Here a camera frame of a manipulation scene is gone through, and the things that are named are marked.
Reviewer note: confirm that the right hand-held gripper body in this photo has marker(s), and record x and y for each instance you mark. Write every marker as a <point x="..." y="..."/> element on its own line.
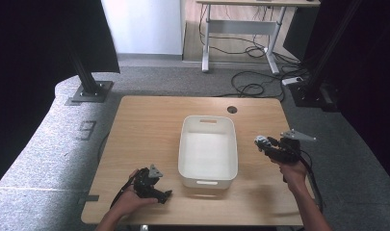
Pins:
<point x="289" y="152"/>

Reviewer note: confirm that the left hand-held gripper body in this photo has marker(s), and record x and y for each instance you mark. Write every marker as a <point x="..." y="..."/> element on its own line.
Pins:
<point x="145" y="183"/>

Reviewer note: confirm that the white plastic bin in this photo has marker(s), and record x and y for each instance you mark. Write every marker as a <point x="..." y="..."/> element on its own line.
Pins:
<point x="208" y="154"/>

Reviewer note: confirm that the person's right hand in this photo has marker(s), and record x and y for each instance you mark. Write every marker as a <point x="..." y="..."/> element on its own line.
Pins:
<point x="295" y="174"/>

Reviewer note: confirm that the person's left hand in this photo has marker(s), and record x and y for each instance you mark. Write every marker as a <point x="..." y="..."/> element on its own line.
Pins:
<point x="130" y="203"/>

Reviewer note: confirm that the white power strip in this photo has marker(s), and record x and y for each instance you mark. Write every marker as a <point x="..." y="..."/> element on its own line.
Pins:
<point x="292" y="81"/>

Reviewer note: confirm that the white desk with metal legs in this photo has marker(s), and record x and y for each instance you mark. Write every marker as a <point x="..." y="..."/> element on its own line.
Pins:
<point x="244" y="27"/>

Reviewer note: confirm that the black curtain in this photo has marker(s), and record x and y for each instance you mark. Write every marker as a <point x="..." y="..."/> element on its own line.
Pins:
<point x="29" y="48"/>
<point x="369" y="64"/>

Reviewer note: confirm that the white partition panel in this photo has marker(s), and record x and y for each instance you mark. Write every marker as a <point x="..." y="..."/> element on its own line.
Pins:
<point x="144" y="25"/>

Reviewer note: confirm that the black metal stand with base plate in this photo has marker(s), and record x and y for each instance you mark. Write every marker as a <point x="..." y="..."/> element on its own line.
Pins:
<point x="86" y="80"/>

